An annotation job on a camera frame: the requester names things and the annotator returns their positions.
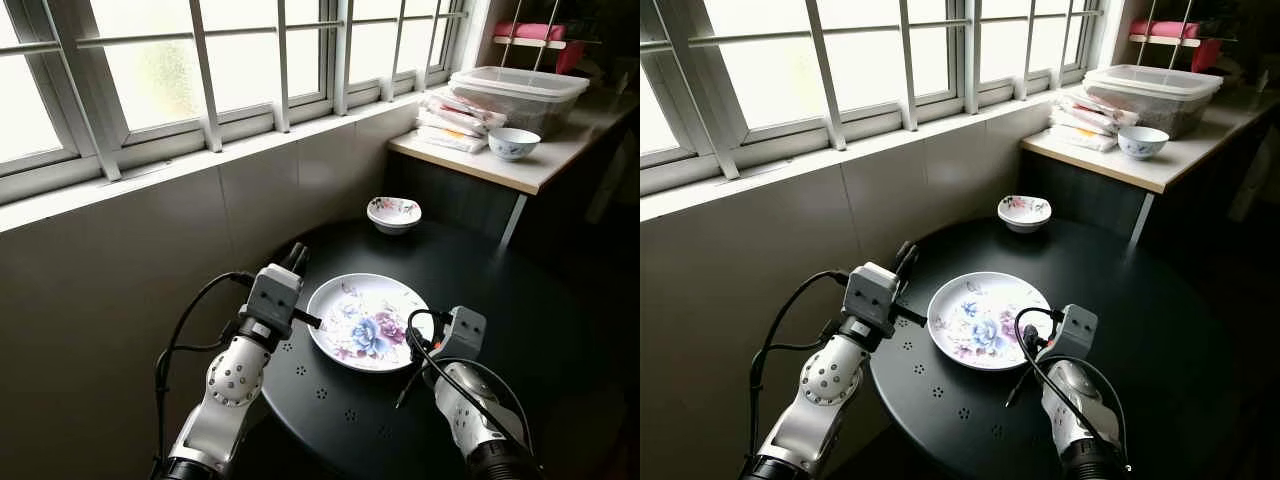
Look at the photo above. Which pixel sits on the white framed frosted window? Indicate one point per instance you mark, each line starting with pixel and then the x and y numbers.
pixel 965 60
pixel 340 60

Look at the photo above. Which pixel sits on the white window sill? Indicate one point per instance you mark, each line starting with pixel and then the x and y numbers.
pixel 830 165
pixel 200 170

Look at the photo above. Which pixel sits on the white counter support leg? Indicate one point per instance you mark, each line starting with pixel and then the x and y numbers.
pixel 513 220
pixel 1141 218

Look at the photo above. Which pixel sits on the long thin black rod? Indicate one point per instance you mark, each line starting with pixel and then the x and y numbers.
pixel 1020 385
pixel 412 385

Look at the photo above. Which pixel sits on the clear lidded plastic container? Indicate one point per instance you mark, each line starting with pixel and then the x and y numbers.
pixel 520 100
pixel 1150 100

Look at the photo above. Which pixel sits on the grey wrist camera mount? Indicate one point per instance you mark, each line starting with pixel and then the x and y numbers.
pixel 1075 330
pixel 870 298
pixel 272 300
pixel 465 332

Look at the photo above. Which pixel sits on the white metal window grille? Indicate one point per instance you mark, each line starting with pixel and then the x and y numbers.
pixel 208 90
pixel 828 85

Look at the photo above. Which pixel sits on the white floral dinner plate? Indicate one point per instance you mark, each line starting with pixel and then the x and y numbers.
pixel 985 320
pixel 365 320

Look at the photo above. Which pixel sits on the beige countertop cabinet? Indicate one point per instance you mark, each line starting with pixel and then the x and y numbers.
pixel 1175 165
pixel 545 165

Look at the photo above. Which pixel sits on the red hanging item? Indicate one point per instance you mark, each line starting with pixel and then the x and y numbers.
pixel 1205 55
pixel 570 57

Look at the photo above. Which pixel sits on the pink flat item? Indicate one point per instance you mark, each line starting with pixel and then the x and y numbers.
pixel 528 31
pixel 1165 30

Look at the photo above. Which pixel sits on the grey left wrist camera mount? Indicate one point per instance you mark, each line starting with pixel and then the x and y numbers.
pixel 272 300
pixel 870 298

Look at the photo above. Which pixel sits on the white bowl with blue print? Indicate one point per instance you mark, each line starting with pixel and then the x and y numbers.
pixel 514 148
pixel 1143 147

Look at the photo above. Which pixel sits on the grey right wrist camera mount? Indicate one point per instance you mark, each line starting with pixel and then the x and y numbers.
pixel 465 332
pixel 1075 330

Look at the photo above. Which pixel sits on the small pink floral bowl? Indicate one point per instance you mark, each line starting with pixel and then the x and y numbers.
pixel 1024 216
pixel 393 218

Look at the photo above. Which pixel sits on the short black gripper stub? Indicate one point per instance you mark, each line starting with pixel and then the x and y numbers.
pixel 915 318
pixel 310 321

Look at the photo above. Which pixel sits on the round black metal table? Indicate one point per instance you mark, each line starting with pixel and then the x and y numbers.
pixel 1120 290
pixel 490 280

